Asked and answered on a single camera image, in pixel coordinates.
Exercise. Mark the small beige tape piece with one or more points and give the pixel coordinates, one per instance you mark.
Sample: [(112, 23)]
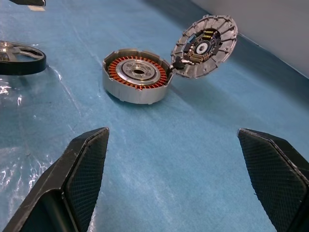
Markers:
[(36, 8)]

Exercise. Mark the blue table cloth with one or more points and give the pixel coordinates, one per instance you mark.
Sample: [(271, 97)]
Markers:
[(169, 157)]

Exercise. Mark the clear plastic sheet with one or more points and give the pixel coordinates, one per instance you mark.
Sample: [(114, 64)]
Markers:
[(21, 125)]

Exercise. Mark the silver motor cover circuit board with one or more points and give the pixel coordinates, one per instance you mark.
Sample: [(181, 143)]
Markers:
[(217, 55)]

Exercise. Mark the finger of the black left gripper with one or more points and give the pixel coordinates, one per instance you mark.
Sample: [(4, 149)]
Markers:
[(29, 2)]

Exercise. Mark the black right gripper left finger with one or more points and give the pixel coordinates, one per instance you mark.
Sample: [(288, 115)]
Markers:
[(72, 183)]

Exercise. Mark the white backdrop board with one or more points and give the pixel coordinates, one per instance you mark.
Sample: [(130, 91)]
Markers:
[(277, 29)]

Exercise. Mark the small silver motor bell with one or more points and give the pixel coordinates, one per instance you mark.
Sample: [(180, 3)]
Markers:
[(29, 66)]

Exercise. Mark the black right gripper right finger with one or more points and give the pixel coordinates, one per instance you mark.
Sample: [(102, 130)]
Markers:
[(277, 178)]

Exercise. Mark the silver motor housing copper windings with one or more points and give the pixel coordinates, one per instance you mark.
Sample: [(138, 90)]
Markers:
[(135, 93)]

